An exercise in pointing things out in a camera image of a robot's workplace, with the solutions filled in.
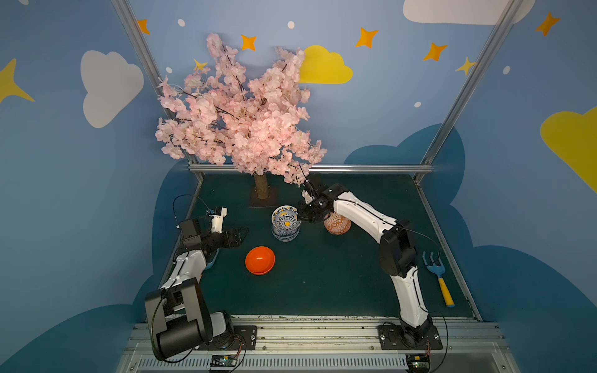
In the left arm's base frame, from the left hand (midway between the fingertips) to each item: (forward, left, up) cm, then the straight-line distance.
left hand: (238, 227), depth 88 cm
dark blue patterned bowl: (-1, -19, -8) cm, 21 cm away
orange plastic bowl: (-10, -8, -9) cm, 15 cm away
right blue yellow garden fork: (-9, -79, -12) cm, 81 cm away
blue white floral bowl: (+5, -18, -4) cm, 19 cm away
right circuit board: (-40, -62, -13) cm, 75 cm away
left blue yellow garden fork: (-10, +11, -12) cm, 19 cm away
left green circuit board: (-41, -1, -13) cm, 43 cm away
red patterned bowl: (+9, -40, -11) cm, 42 cm away
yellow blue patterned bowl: (+9, -18, 0) cm, 20 cm away
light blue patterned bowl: (-1, -19, -6) cm, 20 cm away
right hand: (+6, -23, 0) cm, 24 cm away
